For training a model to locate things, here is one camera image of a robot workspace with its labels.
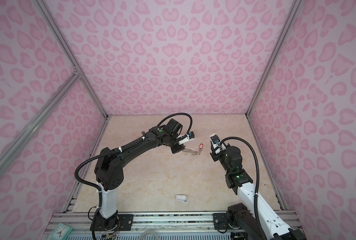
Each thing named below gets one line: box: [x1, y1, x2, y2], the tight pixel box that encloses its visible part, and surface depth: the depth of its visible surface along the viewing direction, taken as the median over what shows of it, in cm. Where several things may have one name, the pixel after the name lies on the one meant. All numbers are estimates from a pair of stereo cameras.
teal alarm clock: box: [50, 223, 73, 240], surface depth 71 cm
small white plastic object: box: [175, 195, 187, 202], surface depth 81 cm
